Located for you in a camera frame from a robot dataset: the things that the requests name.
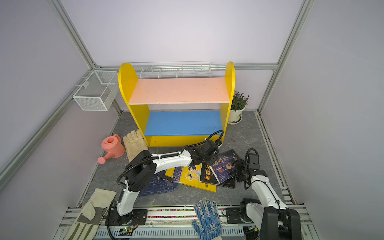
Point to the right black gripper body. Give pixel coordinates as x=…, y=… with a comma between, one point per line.
x=240, y=169

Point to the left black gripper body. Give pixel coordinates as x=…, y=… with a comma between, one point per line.
x=210, y=160

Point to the purple portrait cover book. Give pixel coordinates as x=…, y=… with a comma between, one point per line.
x=224, y=167

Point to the black book yellow title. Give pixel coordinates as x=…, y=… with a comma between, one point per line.
x=208, y=177

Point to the yellow cartoon boy book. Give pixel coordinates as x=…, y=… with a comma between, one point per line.
x=190, y=176

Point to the purple book orange calligraphy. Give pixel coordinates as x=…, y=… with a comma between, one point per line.
x=177, y=173

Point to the yellow blue-figure cartoon book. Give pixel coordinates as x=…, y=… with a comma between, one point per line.
x=170, y=172

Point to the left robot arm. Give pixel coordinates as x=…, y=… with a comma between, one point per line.
x=139, y=173

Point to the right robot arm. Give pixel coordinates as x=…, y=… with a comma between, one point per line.
x=269, y=214

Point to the yellow shelf with coloured boards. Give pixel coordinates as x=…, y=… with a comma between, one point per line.
x=178, y=112

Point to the small potted green plant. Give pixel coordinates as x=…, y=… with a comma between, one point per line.
x=239, y=104

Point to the blue dotted knit glove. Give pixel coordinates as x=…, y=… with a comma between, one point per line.
x=208, y=225

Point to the beige work glove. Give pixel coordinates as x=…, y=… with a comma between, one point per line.
x=134, y=144

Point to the pink watering can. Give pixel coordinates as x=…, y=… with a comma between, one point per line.
x=114, y=148

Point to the white wire rack basket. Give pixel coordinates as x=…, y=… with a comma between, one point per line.
x=172, y=70

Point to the white mesh wall basket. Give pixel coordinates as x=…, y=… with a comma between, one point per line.
x=98, y=91

